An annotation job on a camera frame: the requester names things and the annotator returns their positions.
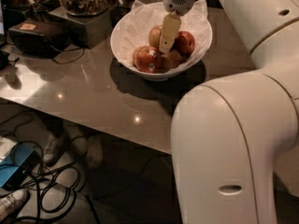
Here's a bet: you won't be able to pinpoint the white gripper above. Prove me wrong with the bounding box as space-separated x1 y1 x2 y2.
159 0 196 53

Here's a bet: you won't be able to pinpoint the yellow-red apple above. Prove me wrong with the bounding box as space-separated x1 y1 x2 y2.
161 49 183 72
149 25 162 49

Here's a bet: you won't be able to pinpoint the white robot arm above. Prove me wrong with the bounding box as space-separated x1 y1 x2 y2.
171 0 299 224

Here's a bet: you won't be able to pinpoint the right red apple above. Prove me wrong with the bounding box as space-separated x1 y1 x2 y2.
174 31 195 57

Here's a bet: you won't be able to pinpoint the red apple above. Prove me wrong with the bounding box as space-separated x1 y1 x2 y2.
174 31 195 57
133 46 162 73

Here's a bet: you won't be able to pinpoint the white paper bowl liner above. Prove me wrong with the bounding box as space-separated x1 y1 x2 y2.
117 0 211 70

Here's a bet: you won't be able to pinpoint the front left red apple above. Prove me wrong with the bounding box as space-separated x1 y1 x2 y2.
133 46 162 73

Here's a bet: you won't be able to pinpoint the white ceramic bowl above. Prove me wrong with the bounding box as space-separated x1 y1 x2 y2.
109 1 213 82

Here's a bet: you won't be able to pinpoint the black device with label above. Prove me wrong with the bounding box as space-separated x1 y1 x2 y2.
8 19 69 58

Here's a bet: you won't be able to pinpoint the white shoe under table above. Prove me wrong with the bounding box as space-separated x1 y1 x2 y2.
43 133 67 166

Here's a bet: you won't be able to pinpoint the blue box on floor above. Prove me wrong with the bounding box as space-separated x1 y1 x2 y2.
0 145 39 190

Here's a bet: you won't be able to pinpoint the white sneaker bottom left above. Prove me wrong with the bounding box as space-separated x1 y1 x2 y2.
0 189 29 222

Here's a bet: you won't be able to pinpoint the black cable on table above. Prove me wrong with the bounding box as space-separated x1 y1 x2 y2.
50 46 86 65

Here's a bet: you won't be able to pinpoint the black floor cables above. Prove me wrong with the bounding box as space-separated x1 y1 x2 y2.
0 110 101 224

